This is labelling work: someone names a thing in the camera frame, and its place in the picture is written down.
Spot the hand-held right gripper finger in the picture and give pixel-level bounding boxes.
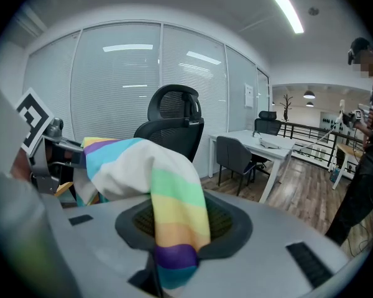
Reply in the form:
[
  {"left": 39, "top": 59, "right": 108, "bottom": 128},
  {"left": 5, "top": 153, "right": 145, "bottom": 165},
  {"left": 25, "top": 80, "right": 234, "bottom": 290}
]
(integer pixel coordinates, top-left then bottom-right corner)
[{"left": 127, "top": 253, "right": 164, "bottom": 298}]

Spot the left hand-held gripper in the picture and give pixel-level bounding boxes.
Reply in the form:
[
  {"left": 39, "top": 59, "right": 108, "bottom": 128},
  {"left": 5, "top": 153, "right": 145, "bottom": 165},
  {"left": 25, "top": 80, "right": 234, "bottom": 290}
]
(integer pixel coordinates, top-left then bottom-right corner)
[{"left": 0, "top": 73, "right": 84, "bottom": 196}]

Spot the rainbow striped clothing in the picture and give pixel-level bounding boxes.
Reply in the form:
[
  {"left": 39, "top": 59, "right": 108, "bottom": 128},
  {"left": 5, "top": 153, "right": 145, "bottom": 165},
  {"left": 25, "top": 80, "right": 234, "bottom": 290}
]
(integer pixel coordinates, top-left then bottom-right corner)
[{"left": 73, "top": 137, "right": 211, "bottom": 291}]

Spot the black mesh office chair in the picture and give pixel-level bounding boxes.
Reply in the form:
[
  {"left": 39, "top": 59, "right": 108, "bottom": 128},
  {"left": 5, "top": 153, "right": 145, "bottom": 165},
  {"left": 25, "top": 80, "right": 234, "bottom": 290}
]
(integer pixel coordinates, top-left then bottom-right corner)
[{"left": 133, "top": 84, "right": 205, "bottom": 164}]

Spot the person's left forearm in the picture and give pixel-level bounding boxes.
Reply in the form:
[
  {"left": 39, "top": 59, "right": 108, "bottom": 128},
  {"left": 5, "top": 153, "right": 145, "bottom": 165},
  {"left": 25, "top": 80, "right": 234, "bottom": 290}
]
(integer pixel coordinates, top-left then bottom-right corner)
[{"left": 9, "top": 149, "right": 32, "bottom": 181}]

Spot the dark grey padded chair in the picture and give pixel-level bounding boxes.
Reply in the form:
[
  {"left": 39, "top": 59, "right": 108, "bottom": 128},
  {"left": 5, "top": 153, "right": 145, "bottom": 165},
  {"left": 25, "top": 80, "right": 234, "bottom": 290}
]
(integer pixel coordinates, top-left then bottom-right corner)
[{"left": 216, "top": 135, "right": 257, "bottom": 196}]

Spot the glass partition with blinds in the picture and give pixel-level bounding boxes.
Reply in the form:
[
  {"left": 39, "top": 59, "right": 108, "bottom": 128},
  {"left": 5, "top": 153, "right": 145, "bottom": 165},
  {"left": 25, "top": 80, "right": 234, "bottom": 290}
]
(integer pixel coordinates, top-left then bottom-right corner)
[{"left": 22, "top": 22, "right": 272, "bottom": 150}]

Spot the white desk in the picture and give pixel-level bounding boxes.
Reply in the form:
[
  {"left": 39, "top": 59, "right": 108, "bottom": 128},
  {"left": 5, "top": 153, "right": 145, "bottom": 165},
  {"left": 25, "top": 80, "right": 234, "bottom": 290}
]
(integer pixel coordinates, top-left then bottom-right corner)
[{"left": 207, "top": 129, "right": 297, "bottom": 204}]

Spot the white device on desk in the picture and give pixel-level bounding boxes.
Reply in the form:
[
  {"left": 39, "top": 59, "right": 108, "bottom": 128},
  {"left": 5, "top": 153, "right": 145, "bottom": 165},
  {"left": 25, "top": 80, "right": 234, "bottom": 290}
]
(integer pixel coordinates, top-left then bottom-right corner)
[{"left": 258, "top": 136, "right": 282, "bottom": 150}]

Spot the white paper notice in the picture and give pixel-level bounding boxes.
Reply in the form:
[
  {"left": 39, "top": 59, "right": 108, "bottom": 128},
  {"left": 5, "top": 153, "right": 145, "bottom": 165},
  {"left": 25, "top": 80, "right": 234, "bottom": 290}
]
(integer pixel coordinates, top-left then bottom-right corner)
[{"left": 244, "top": 83, "right": 255, "bottom": 109}]

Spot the black metal railing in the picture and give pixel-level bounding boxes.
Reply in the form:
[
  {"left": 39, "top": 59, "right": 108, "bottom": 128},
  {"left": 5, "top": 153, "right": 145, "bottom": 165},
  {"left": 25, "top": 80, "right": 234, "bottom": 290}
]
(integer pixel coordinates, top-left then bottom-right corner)
[{"left": 279, "top": 120, "right": 365, "bottom": 168}]

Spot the dark coat stand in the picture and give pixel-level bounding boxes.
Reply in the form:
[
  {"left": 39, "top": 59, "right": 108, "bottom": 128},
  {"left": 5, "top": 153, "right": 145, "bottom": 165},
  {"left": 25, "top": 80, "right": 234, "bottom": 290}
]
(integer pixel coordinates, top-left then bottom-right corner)
[{"left": 280, "top": 93, "right": 294, "bottom": 122}]

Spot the white table with wooden top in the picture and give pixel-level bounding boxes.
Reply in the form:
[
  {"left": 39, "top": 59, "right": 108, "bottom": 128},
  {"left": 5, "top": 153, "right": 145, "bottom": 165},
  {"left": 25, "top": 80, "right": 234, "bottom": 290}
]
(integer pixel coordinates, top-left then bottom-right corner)
[{"left": 327, "top": 142, "right": 365, "bottom": 191}]

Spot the long ceiling light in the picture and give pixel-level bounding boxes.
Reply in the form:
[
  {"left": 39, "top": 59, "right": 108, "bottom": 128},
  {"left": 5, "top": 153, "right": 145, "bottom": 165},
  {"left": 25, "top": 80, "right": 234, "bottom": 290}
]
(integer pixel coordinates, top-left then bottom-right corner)
[{"left": 265, "top": 0, "right": 305, "bottom": 35}]

